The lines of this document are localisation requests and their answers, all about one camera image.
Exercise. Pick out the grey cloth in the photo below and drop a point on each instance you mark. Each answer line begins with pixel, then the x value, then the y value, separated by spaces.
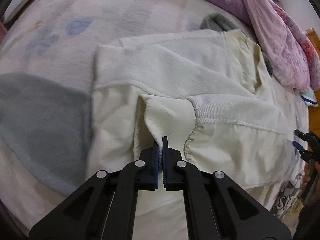
pixel 42 120

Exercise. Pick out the white printed bed blanket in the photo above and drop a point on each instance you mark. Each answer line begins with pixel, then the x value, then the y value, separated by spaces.
pixel 100 17

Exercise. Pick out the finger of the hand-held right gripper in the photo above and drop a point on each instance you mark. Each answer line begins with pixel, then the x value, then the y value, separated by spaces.
pixel 303 135
pixel 298 145

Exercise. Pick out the blue white striped cloth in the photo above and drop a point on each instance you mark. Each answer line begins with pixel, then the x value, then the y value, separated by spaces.
pixel 309 97

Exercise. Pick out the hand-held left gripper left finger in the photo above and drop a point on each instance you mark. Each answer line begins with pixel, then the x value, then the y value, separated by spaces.
pixel 156 166

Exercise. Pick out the cream sweatshirt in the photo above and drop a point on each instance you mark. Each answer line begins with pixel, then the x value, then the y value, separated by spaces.
pixel 175 80

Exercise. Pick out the orange wooden furniture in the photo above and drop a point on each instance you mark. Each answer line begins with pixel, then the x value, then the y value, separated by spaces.
pixel 315 55

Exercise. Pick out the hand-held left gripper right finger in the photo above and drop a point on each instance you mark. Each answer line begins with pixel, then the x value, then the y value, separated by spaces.
pixel 165 161

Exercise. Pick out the person's right hand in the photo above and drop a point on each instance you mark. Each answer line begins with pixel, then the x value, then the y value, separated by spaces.
pixel 306 178

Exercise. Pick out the dark grey garment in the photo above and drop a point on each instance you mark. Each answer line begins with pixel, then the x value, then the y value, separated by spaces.
pixel 217 21

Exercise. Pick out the pink floral quilt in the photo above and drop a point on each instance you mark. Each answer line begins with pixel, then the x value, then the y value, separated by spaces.
pixel 280 30

